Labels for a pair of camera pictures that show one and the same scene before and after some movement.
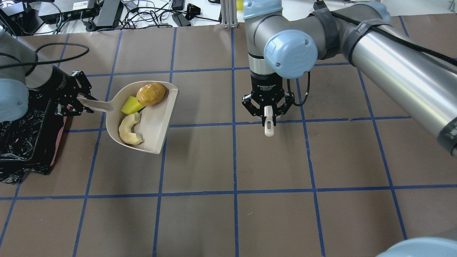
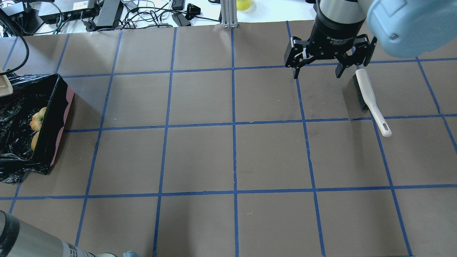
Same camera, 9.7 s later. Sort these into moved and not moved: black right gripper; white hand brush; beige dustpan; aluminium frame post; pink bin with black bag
Moved: white hand brush; black right gripper; beige dustpan
Not moved: aluminium frame post; pink bin with black bag
